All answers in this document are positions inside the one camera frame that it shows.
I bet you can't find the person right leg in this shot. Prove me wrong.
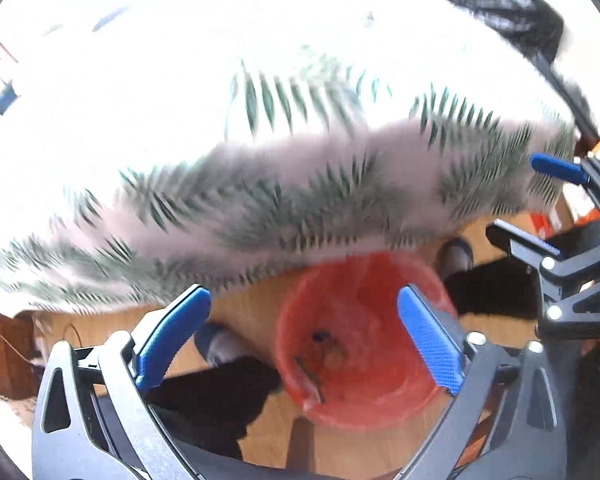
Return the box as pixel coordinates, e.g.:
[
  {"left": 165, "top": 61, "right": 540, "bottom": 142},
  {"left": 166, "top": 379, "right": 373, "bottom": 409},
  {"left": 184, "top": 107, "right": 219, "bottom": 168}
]
[{"left": 434, "top": 237, "right": 538, "bottom": 320}]

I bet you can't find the person leg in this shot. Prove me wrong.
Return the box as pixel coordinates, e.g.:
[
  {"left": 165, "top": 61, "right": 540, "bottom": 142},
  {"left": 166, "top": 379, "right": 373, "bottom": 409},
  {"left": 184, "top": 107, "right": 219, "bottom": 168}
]
[
  {"left": 145, "top": 322, "right": 282, "bottom": 460},
  {"left": 434, "top": 237, "right": 538, "bottom": 320}
]

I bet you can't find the wooden headboard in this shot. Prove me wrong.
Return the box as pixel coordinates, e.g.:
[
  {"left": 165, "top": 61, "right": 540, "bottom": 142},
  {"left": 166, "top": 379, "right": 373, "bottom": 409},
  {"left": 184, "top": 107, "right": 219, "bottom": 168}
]
[{"left": 0, "top": 314, "right": 40, "bottom": 400}]

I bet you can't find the person left leg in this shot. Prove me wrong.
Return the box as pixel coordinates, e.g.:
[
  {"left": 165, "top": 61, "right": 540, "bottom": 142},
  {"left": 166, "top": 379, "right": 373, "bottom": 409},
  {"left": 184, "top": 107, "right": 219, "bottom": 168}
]
[{"left": 145, "top": 322, "right": 282, "bottom": 460}]

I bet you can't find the black garbage bag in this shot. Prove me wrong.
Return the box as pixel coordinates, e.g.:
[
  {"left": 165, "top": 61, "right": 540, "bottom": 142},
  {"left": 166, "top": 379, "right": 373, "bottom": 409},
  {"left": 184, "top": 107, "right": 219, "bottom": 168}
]
[{"left": 448, "top": 0, "right": 600, "bottom": 150}]

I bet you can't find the red plastic bucket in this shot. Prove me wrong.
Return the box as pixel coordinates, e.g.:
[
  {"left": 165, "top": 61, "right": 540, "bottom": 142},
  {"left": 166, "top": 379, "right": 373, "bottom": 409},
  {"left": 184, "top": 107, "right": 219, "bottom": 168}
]
[{"left": 274, "top": 252, "right": 456, "bottom": 432}]

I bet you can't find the green leaf print bedspread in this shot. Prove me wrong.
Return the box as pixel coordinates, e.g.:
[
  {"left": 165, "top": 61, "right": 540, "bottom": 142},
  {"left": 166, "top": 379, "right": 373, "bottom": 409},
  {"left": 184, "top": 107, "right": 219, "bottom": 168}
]
[{"left": 0, "top": 0, "right": 578, "bottom": 316}]

